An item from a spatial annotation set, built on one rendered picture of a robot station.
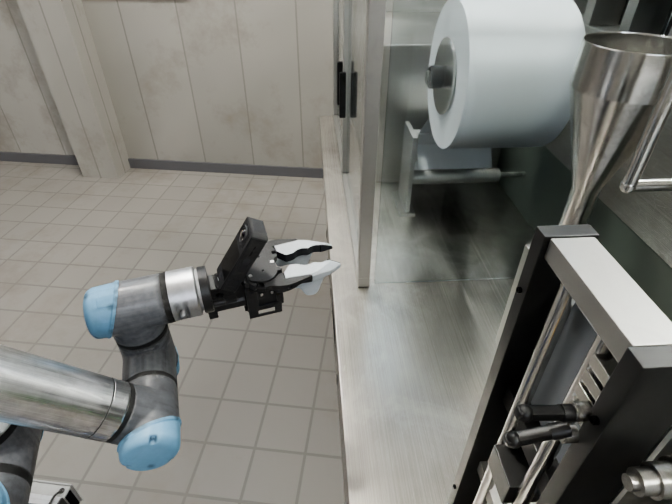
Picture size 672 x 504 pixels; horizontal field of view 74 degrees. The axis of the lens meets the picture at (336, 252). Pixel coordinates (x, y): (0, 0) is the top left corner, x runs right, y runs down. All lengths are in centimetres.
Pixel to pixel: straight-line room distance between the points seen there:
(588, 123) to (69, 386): 75
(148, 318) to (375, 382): 48
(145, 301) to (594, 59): 68
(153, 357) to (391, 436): 45
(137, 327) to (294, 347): 158
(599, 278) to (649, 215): 68
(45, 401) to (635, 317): 57
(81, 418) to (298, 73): 295
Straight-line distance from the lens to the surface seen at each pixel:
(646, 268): 109
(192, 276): 67
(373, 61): 89
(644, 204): 109
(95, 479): 205
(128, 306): 67
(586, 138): 76
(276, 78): 339
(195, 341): 233
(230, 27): 340
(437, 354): 102
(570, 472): 45
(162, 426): 64
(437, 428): 91
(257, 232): 61
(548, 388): 53
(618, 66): 70
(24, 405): 60
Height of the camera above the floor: 166
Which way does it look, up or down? 37 degrees down
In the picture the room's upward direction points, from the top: straight up
